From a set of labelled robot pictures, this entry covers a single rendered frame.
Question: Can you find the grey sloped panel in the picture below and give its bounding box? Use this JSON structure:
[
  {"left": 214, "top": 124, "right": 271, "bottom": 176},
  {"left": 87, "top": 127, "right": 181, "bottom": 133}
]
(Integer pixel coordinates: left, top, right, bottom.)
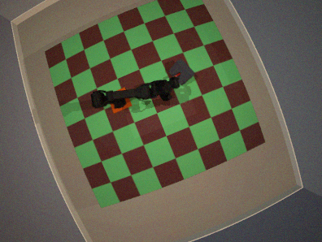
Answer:
[{"left": 169, "top": 59, "right": 194, "bottom": 85}]

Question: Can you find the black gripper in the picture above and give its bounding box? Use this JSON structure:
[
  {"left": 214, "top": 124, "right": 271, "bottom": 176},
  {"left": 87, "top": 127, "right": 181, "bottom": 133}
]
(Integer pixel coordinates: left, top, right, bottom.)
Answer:
[{"left": 151, "top": 77, "right": 180, "bottom": 89}]

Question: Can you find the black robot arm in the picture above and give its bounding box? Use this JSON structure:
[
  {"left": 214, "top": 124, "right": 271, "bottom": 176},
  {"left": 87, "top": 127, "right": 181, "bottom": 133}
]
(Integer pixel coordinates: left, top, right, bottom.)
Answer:
[{"left": 91, "top": 83, "right": 172, "bottom": 108}]

